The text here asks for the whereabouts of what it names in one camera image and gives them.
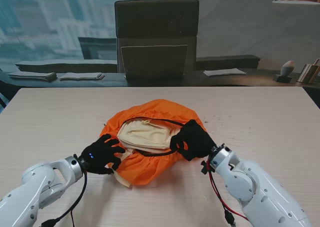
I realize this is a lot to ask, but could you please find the printed office scene backdrop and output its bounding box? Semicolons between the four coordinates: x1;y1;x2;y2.
0;0;320;88

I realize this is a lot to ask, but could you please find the red cable on right arm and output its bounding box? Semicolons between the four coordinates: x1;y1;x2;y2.
208;171;251;222

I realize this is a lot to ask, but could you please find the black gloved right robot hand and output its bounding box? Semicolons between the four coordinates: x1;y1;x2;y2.
169;119;217;162

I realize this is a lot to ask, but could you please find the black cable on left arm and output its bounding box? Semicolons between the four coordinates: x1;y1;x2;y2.
41;170;88;227

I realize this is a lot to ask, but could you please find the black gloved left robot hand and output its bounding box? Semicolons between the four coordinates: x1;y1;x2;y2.
79;133;126;176

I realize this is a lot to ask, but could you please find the orange rain cover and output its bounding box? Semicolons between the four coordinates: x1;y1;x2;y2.
99;99;212;187

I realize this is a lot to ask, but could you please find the cream canvas backpack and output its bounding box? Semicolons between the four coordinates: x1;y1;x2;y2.
113;118;183;189

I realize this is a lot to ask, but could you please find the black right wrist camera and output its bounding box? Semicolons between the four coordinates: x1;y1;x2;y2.
200;159;212;175

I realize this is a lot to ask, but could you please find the black plug with grey cable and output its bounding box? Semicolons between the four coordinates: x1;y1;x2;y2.
223;209;237;227

